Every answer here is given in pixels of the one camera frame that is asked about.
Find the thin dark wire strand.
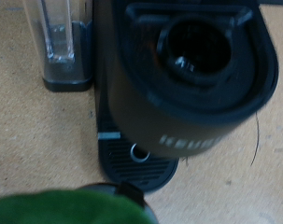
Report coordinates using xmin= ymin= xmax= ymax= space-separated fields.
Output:
xmin=250 ymin=112 xmax=261 ymax=166

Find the grey tape strip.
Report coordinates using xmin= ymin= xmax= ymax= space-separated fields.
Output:
xmin=97 ymin=132 xmax=121 ymax=140

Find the green lid reusable coffee pod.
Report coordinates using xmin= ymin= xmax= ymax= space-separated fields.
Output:
xmin=0 ymin=181 xmax=159 ymax=224

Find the clear water reservoir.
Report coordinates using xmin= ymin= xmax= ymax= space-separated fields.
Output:
xmin=22 ymin=0 xmax=95 ymax=93

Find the black Keurig coffee machine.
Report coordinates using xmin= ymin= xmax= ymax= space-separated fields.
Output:
xmin=93 ymin=0 xmax=279 ymax=193

